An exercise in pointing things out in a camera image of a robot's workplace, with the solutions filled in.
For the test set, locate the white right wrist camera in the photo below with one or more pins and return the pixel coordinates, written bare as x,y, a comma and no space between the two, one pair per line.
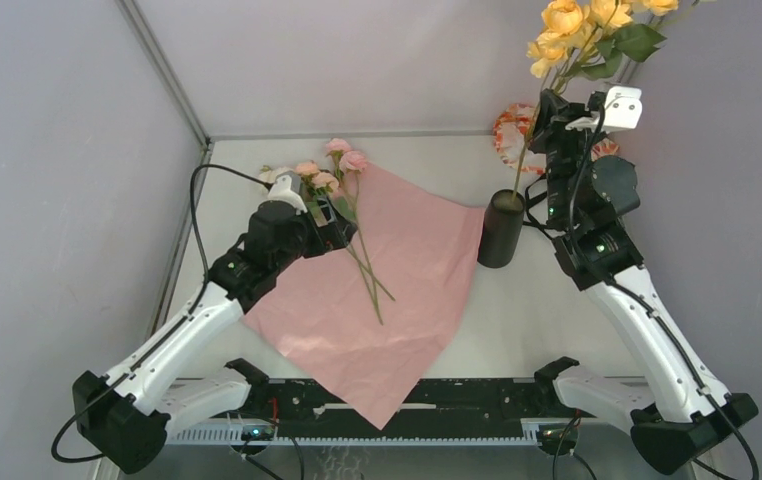
622,112

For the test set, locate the aluminium corner frame profile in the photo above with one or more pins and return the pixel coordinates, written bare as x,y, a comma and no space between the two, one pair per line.
134,15

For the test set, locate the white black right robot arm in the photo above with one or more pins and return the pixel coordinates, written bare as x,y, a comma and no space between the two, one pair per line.
683,410

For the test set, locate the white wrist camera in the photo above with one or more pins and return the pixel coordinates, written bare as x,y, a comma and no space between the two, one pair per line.
622,112
295,200

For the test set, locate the orange floral fabric bag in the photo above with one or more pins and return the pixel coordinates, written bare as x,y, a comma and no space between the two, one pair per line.
509,132

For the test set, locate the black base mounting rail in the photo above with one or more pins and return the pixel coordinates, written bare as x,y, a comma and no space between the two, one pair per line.
434,407

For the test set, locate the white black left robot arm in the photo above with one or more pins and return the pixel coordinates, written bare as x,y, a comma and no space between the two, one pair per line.
129,412

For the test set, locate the dark cylindrical vase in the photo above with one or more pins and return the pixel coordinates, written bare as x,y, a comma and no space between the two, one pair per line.
502,225

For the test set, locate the yellow artificial flower stem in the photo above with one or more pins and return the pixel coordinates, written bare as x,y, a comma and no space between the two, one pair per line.
594,39

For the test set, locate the white slotted cable duct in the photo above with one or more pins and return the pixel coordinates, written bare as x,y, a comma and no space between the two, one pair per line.
216,434

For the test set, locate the black ribbon with gold text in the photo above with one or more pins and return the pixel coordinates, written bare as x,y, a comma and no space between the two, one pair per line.
531,201

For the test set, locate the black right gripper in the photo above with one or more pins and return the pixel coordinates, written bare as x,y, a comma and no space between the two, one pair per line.
556,114

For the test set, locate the pink wrapping paper sheet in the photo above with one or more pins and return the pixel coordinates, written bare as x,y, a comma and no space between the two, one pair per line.
320,317

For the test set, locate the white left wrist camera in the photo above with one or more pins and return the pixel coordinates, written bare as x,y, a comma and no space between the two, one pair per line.
295,200

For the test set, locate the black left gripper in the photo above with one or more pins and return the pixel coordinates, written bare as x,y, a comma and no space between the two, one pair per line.
334,235

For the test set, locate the peach artificial rose stem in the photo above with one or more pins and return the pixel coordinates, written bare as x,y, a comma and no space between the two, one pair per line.
342,185

